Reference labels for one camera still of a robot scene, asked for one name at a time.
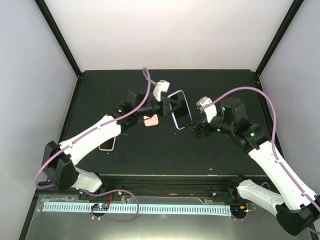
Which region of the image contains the lilac phone case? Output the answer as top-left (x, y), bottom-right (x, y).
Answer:
top-left (167, 90), bottom-right (193, 130)

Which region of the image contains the pink phone case with ring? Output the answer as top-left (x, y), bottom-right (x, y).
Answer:
top-left (143, 114), bottom-right (159, 127)

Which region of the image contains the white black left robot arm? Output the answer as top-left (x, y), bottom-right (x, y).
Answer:
top-left (43, 83), bottom-right (184, 200)

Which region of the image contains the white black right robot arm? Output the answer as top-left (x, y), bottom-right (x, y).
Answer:
top-left (186, 96), bottom-right (320, 236)

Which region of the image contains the gold rimmed phone case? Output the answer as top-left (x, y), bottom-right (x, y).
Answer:
top-left (98, 137), bottom-right (116, 152)

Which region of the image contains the small circuit board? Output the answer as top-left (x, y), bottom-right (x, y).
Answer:
top-left (91, 203), bottom-right (109, 211)

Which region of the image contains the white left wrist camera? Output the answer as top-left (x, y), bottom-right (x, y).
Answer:
top-left (152, 80), bottom-right (170, 102)

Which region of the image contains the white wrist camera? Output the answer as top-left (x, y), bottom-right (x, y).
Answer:
top-left (196, 96), bottom-right (218, 123)
top-left (152, 80), bottom-right (170, 102)

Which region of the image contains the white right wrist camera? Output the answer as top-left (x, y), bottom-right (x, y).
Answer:
top-left (196, 96), bottom-right (218, 123)

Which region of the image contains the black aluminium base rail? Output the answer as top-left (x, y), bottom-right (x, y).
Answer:
top-left (92, 174), bottom-right (250, 202)

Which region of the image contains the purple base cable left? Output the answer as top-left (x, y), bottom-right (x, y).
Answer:
top-left (86, 189), bottom-right (140, 223)

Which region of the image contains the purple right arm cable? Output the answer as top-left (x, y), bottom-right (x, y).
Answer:
top-left (199, 86), bottom-right (320, 235)

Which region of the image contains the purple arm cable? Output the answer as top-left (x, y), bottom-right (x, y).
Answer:
top-left (199, 86), bottom-right (320, 235)
top-left (34, 66), bottom-right (159, 189)

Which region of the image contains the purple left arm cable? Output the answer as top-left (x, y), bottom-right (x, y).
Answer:
top-left (34, 66), bottom-right (159, 189)

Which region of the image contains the light blue slotted cable duct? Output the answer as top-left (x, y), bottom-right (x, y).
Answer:
top-left (42, 202), bottom-right (232, 217)

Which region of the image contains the right black frame post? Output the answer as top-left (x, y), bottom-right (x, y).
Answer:
top-left (255, 0), bottom-right (304, 77)

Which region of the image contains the black frame post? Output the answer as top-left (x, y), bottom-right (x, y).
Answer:
top-left (255, 0), bottom-right (304, 77)
top-left (34, 0), bottom-right (82, 77)

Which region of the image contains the left black frame post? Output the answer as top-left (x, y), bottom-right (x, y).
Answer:
top-left (34, 0), bottom-right (82, 77)

